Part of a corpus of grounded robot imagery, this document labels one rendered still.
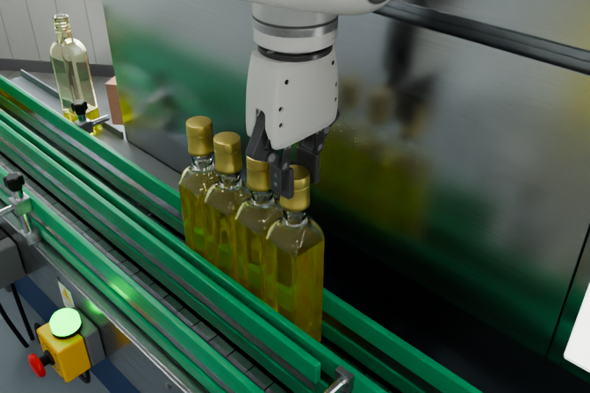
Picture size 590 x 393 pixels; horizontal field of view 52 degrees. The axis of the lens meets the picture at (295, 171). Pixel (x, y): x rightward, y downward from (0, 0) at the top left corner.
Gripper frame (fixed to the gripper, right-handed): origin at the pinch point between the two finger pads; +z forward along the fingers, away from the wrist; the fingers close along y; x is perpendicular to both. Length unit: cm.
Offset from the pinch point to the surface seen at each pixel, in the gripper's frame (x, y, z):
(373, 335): 10.7, -3.2, 21.1
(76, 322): -28.4, 18.4, 31.8
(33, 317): -62, 15, 58
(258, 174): -4.7, 1.4, 1.8
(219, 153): -11.3, 2.0, 1.5
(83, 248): -29.7, 14.1, 20.6
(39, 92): -101, -12, 28
